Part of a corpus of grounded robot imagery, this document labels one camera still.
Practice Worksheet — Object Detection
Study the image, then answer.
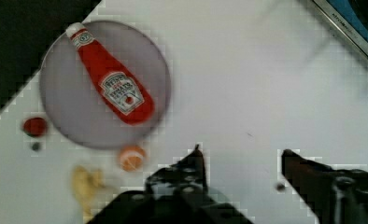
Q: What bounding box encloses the red toy strawberry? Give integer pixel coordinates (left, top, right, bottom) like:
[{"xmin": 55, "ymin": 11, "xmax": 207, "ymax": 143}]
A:
[{"xmin": 21, "ymin": 117, "xmax": 48, "ymax": 137}]

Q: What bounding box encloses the grey round plate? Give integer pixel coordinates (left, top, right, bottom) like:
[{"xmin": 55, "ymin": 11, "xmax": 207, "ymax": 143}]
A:
[{"xmin": 39, "ymin": 21, "xmax": 171, "ymax": 149}]

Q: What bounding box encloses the yellow toy banana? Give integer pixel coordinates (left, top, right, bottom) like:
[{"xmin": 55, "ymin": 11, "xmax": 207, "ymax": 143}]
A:
[{"xmin": 71, "ymin": 165, "xmax": 105, "ymax": 224}]

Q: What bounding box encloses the red ketchup bottle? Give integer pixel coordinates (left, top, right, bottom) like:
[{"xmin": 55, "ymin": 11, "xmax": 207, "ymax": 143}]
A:
[{"xmin": 65, "ymin": 22, "xmax": 155, "ymax": 125}]

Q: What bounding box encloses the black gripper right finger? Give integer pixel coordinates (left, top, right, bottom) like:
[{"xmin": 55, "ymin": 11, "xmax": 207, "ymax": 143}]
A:
[{"xmin": 281, "ymin": 149, "xmax": 368, "ymax": 224}]

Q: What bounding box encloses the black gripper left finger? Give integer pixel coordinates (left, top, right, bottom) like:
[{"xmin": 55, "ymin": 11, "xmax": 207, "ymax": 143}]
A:
[{"xmin": 145, "ymin": 144, "xmax": 208, "ymax": 200}]

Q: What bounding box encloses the orange slice toy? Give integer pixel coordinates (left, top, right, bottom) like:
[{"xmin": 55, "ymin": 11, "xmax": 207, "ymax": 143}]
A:
[{"xmin": 118, "ymin": 146, "xmax": 146, "ymax": 172}]

